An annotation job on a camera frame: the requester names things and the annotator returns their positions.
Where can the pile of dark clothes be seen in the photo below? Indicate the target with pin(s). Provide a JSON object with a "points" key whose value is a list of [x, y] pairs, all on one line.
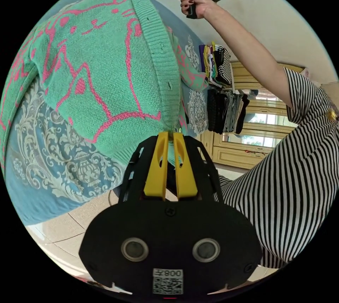
{"points": [[227, 112]]}

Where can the pile of colourful clothes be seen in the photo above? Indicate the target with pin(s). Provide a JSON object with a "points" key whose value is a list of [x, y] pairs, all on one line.
{"points": [[219, 65]]}

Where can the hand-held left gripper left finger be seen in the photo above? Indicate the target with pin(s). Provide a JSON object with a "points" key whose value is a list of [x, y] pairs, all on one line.
{"points": [[156, 173]]}

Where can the person's right hand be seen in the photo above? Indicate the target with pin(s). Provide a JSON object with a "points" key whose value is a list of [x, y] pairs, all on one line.
{"points": [[202, 1]]}

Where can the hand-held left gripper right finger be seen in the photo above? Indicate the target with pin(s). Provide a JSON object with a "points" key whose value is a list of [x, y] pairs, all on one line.
{"points": [[184, 176]]}

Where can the person's right forearm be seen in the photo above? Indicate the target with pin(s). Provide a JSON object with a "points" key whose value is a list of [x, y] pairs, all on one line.
{"points": [[249, 49]]}

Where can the yellow wooden cupboard with mirrors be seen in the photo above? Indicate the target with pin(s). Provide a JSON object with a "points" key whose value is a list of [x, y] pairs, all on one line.
{"points": [[238, 154]]}

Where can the green sweater with pink pattern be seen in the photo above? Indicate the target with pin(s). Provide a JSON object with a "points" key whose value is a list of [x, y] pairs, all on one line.
{"points": [[106, 70]]}

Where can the person's body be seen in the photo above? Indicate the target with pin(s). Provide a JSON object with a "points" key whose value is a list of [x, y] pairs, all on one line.
{"points": [[286, 170]]}

